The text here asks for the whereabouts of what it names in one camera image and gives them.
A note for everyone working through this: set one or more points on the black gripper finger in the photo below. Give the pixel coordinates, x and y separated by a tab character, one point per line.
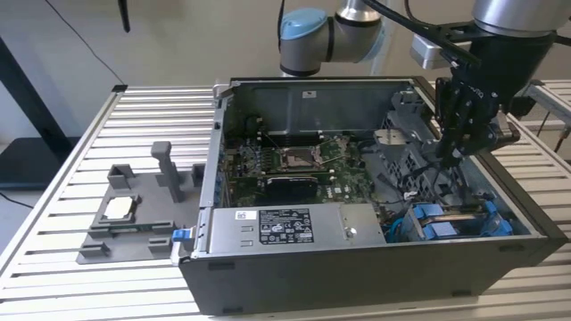
489	133
453	127

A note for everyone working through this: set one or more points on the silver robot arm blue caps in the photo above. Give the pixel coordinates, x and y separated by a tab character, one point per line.
308	50

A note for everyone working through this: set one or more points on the grey drive cage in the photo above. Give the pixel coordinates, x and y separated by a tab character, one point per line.
402	160

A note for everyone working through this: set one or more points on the green motherboard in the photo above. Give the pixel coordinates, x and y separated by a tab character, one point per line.
349	177

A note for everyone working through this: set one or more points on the CPU socket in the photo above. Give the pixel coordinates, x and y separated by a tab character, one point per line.
298	158

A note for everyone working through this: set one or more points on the black RAM slots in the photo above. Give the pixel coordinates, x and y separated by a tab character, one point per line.
290	137

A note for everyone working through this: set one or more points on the black graphics card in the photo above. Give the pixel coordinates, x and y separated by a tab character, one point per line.
293	187

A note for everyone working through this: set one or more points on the silver power supply unit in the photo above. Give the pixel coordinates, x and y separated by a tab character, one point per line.
321	230

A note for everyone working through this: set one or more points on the black open PC case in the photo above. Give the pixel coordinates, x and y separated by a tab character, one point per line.
313	284

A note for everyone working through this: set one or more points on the blue plastic latch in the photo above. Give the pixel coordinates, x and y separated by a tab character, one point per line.
180	235

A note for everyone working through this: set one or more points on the grey parts rack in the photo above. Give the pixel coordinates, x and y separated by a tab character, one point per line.
147	197

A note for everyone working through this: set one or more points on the black table corner clamp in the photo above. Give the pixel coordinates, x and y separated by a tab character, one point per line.
119	88

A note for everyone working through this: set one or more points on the green RAM stick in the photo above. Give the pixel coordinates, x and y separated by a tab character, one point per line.
134	229

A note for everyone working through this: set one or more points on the silver CPU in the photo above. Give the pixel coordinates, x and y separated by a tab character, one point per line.
119	207

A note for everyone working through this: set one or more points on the black antenna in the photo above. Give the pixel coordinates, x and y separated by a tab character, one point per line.
125	16

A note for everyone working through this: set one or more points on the black monitor stand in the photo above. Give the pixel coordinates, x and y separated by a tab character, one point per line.
27	157

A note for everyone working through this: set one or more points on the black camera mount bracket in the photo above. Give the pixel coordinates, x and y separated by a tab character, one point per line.
462	36

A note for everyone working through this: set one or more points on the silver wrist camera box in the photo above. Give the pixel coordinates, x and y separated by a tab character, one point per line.
426	50

